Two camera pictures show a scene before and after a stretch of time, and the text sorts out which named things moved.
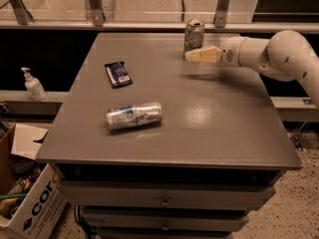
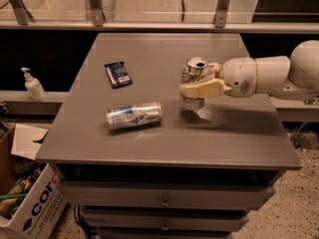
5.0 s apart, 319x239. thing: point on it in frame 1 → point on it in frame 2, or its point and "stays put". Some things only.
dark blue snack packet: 118,74 stays put
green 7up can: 193,38 → 195,72
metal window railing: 94,21 stays put
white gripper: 229,52 → 239,76
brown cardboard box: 6,161 stays put
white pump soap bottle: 34,87 stays put
